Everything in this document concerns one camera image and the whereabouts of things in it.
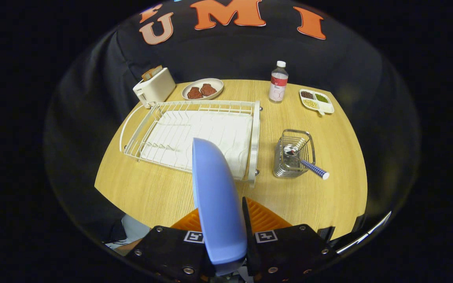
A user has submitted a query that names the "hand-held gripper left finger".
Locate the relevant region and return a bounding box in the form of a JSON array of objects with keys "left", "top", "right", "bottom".
[{"left": 126, "top": 208, "right": 215, "bottom": 283}]

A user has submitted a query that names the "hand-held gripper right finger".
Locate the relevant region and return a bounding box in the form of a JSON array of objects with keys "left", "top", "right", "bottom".
[{"left": 242, "top": 197, "right": 339, "bottom": 283}]

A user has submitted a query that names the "blue plate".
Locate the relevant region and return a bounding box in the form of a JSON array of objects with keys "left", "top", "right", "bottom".
[{"left": 192, "top": 138, "right": 248, "bottom": 276}]

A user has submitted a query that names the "metal wire basket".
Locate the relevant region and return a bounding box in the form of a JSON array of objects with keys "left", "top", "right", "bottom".
[{"left": 273, "top": 129, "right": 316, "bottom": 178}]

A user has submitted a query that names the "spoon with chequered blue handle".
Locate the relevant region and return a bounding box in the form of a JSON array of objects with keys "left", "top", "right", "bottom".
[{"left": 284, "top": 144, "right": 330, "bottom": 180}]

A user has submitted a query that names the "white wire dish rack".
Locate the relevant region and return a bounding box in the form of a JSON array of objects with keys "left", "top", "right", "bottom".
[{"left": 120, "top": 100, "right": 261, "bottom": 187}]

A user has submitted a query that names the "white divided dish with beans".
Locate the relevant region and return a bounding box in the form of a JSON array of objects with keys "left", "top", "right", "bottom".
[{"left": 299, "top": 89, "right": 335, "bottom": 116}]

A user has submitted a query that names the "beige oval plate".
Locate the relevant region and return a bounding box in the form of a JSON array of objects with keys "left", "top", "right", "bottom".
[{"left": 182, "top": 78, "right": 224, "bottom": 101}]

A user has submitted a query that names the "person's light clothing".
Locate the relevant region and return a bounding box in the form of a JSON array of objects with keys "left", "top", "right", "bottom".
[{"left": 107, "top": 214, "right": 152, "bottom": 248}]

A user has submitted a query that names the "clear bottle with red label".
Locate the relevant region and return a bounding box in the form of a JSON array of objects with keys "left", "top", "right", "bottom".
[{"left": 269, "top": 61, "right": 289, "bottom": 103}]

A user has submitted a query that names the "cream toaster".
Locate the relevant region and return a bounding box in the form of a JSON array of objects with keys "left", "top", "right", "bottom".
[{"left": 133, "top": 67, "right": 176, "bottom": 109}]

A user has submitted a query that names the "black backdrop cloth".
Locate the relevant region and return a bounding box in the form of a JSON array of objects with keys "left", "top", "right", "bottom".
[{"left": 46, "top": 0, "right": 422, "bottom": 236}]

